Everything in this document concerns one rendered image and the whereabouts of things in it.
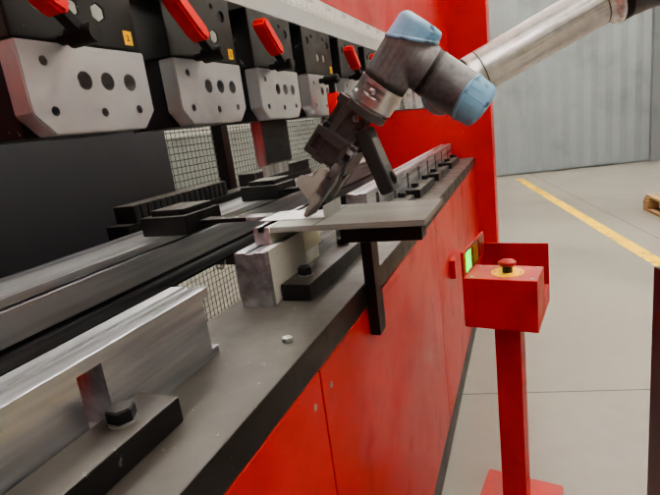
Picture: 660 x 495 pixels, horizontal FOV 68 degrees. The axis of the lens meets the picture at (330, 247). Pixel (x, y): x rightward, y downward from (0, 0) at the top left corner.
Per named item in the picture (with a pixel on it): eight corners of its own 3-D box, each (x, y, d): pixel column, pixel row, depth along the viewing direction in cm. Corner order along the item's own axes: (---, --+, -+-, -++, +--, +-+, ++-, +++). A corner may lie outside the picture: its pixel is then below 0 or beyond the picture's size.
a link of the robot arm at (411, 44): (450, 36, 72) (401, 3, 71) (407, 102, 76) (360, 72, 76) (447, 36, 79) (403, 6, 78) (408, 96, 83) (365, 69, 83)
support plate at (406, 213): (424, 226, 74) (424, 219, 73) (270, 233, 83) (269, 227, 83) (443, 203, 90) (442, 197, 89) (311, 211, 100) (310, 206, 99)
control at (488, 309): (538, 333, 107) (536, 253, 103) (465, 326, 115) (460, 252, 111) (549, 300, 123) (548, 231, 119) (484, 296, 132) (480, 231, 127)
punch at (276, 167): (269, 177, 85) (260, 121, 83) (258, 178, 86) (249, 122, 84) (293, 170, 94) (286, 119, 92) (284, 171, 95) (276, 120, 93)
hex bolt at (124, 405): (124, 431, 45) (120, 415, 45) (101, 427, 46) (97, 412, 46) (144, 413, 48) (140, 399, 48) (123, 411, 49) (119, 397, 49)
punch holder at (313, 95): (313, 116, 95) (302, 24, 91) (274, 121, 98) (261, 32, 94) (339, 114, 108) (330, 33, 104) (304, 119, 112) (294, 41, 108)
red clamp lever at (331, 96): (342, 124, 98) (336, 73, 96) (323, 127, 100) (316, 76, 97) (345, 124, 100) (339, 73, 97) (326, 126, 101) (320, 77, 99)
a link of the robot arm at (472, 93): (488, 89, 84) (434, 53, 84) (506, 84, 74) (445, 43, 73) (461, 129, 86) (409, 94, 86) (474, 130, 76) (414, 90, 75)
